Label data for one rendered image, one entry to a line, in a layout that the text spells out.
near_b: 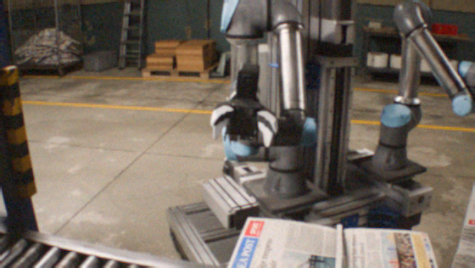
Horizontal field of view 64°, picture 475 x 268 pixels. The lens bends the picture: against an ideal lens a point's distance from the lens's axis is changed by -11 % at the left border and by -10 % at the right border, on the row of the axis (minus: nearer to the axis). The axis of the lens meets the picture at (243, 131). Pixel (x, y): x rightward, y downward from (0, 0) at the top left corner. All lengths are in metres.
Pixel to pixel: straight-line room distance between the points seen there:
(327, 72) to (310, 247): 0.82
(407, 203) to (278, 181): 0.52
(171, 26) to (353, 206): 7.00
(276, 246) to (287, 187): 0.62
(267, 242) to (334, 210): 0.77
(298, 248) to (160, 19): 7.71
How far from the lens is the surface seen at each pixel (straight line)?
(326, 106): 1.51
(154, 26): 8.39
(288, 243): 0.79
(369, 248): 0.81
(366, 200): 1.63
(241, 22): 1.24
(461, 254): 1.43
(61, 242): 1.29
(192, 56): 7.04
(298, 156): 1.37
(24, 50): 8.60
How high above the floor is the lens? 1.48
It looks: 19 degrees down
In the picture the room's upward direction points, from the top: straight up
